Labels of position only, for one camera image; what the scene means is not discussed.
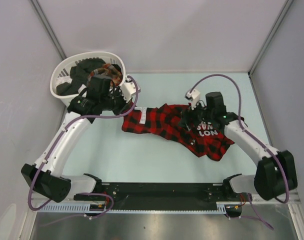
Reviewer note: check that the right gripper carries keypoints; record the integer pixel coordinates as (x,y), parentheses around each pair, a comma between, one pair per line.
(188,113)

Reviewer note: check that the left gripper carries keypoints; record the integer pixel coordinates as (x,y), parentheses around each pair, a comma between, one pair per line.
(124,105)

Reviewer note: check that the red black plaid shirt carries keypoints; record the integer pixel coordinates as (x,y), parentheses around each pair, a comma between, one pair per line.
(201,140)

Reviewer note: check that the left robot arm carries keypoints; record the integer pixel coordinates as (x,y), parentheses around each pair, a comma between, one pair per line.
(99,98)

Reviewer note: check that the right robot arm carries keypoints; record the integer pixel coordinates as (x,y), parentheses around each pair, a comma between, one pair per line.
(275,170)

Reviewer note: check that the multicolour plaid shirt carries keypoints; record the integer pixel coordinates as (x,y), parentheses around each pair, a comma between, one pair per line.
(107,71)

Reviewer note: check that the dark grey garment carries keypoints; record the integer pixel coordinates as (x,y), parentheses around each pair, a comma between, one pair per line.
(79,76)

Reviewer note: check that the white garment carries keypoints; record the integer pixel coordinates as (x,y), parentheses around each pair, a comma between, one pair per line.
(62,80)

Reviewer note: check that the white laundry basket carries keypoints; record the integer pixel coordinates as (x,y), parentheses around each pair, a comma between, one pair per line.
(64,67)

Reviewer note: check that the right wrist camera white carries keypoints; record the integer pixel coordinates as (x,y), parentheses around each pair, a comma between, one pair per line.
(193,97)

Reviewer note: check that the right aluminium corner post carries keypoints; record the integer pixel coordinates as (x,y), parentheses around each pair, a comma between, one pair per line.
(270,36)

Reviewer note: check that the aluminium corner post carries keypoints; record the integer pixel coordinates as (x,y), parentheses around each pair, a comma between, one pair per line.
(270,36)
(41,15)

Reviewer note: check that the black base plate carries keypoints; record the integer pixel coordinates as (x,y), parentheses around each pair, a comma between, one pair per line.
(123,192)

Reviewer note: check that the white cable duct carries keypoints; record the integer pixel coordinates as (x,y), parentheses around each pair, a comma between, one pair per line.
(133,206)

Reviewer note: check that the aluminium frame rail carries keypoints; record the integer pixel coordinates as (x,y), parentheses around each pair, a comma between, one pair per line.
(293,198)

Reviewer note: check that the left aluminium corner post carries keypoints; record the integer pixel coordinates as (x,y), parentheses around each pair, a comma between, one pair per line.
(41,15)

